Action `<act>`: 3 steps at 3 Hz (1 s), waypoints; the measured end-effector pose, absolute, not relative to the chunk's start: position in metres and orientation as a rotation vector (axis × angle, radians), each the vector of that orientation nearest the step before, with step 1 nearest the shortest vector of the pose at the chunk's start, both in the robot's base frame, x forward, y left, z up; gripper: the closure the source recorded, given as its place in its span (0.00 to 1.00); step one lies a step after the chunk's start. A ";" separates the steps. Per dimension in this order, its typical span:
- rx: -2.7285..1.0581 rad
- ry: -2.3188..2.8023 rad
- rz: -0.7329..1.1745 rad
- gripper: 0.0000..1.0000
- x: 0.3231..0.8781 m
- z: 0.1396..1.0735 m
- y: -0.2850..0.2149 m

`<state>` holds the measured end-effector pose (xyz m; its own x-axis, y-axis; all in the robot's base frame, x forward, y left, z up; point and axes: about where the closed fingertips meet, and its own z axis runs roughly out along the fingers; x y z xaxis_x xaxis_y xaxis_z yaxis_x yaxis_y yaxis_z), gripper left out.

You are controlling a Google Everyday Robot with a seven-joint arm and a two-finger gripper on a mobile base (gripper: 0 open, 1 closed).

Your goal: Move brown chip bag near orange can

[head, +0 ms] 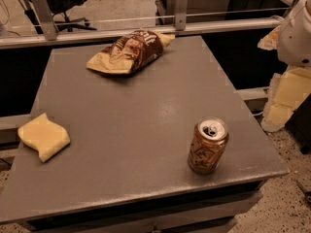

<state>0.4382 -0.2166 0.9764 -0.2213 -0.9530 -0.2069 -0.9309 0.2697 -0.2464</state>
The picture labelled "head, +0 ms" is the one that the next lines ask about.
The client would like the metal guard rail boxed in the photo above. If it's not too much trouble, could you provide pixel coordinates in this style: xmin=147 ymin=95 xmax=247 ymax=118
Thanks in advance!
xmin=0 ymin=0 xmax=286 ymax=50

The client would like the yellow sponge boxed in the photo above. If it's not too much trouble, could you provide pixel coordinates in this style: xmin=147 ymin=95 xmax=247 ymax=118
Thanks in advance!
xmin=17 ymin=113 xmax=70 ymax=162

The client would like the brown chip bag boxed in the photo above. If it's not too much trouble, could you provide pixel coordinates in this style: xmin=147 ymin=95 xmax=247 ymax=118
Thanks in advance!
xmin=86 ymin=29 xmax=175 ymax=75

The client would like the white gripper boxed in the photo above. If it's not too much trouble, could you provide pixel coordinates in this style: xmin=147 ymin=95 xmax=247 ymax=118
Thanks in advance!
xmin=258 ymin=0 xmax=311 ymax=132

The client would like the black office chair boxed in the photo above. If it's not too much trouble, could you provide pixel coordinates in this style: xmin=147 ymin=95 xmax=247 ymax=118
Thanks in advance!
xmin=23 ymin=0 xmax=97 ymax=33

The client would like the orange soda can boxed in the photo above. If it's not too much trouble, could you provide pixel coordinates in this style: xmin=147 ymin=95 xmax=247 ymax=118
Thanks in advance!
xmin=188 ymin=116 xmax=229 ymax=175

